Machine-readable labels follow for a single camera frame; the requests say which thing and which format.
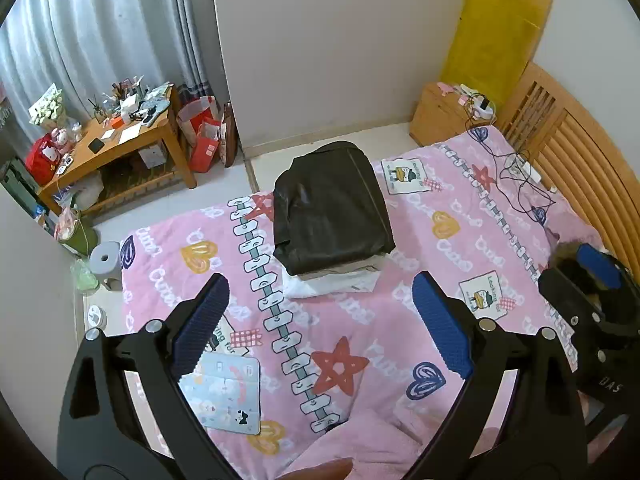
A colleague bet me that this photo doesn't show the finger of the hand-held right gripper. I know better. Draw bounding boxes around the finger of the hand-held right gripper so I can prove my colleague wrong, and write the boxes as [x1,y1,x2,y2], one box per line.
[537,267,607,329]
[575,242,633,291]

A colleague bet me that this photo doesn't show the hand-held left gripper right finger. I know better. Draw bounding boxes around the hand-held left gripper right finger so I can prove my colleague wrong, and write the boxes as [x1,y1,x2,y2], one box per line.
[402,270,588,480]

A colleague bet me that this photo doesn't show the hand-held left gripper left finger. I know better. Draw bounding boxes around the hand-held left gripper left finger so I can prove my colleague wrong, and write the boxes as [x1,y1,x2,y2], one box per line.
[57,272,236,480]

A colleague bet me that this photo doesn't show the dark brown leather jacket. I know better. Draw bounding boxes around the dark brown leather jacket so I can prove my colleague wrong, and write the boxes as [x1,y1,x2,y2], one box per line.
[272,141,396,277]

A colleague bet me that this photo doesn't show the light blue tablet case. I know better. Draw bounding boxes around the light blue tablet case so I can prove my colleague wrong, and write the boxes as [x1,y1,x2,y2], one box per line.
[177,350,263,436]

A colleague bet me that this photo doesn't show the pink printed bed sheet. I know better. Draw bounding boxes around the pink printed bed sheet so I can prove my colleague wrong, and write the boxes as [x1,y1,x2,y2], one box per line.
[120,125,608,480]

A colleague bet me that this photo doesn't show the white round can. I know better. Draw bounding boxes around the white round can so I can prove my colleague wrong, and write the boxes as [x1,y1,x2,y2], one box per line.
[85,305,108,333]

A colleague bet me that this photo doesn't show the grey plastic stool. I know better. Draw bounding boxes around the grey plastic stool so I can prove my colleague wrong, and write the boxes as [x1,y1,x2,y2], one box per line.
[89,241,123,291]

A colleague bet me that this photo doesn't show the white power strip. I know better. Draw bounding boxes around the white power strip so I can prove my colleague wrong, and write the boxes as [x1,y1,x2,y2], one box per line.
[505,152,543,183]

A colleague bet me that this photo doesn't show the green plastic bag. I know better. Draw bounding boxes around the green plastic bag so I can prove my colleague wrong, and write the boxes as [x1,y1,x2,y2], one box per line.
[70,257,101,296]

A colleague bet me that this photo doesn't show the wooden slatted headboard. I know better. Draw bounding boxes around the wooden slatted headboard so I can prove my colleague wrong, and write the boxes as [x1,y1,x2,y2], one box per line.
[495,60,640,281]

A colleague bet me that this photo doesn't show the pink fleece garment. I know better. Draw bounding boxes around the pink fleece garment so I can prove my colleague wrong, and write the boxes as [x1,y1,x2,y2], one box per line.
[277,407,506,480]

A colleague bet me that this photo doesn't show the red paper bag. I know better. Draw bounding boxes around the red paper bag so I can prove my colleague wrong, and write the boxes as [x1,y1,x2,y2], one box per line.
[189,117,223,175]
[176,95,218,146]

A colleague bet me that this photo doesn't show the white small box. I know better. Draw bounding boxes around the white small box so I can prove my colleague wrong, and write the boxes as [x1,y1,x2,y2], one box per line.
[139,142,168,170]

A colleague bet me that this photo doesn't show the brown leaning board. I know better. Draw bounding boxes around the brown leaning board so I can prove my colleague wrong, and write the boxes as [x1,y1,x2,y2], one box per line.
[222,102,240,168]

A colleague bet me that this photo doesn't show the wooden side table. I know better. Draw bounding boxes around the wooden side table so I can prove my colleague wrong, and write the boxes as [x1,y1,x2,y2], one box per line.
[37,85,198,216]

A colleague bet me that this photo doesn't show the white charger hub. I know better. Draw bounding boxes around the white charger hub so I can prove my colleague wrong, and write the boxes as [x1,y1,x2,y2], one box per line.
[460,91,498,121]

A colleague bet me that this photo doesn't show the wooden nightstand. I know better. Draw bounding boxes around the wooden nightstand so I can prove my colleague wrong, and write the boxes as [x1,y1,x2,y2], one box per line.
[409,82,501,147]

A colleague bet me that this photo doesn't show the red cartoon gift bag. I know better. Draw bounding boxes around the red cartoon gift bag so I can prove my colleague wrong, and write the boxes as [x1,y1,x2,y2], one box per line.
[25,132,68,186]

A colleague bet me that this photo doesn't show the yellow board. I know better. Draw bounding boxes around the yellow board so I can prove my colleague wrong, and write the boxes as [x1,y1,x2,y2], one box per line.
[439,0,561,103]

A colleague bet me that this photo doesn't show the white flower bouquet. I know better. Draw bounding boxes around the white flower bouquet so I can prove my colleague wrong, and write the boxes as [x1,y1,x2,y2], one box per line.
[27,85,68,131]

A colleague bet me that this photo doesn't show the grey curtain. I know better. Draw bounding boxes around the grey curtain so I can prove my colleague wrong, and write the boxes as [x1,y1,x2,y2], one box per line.
[0,0,221,171]

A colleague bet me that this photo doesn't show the black cable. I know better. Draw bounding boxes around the black cable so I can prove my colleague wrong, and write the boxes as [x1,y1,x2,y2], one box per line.
[467,115,558,226]

